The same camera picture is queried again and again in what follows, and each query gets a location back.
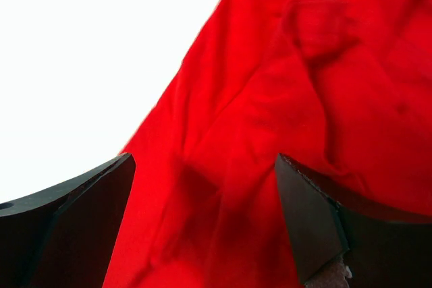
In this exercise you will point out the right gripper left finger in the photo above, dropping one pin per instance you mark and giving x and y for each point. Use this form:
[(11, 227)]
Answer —
[(64, 235)]

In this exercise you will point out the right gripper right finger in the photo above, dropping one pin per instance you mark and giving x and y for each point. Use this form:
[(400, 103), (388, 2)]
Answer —
[(342, 239)]

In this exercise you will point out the red t shirt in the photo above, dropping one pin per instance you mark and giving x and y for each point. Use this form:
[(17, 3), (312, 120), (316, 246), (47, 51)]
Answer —
[(341, 86)]

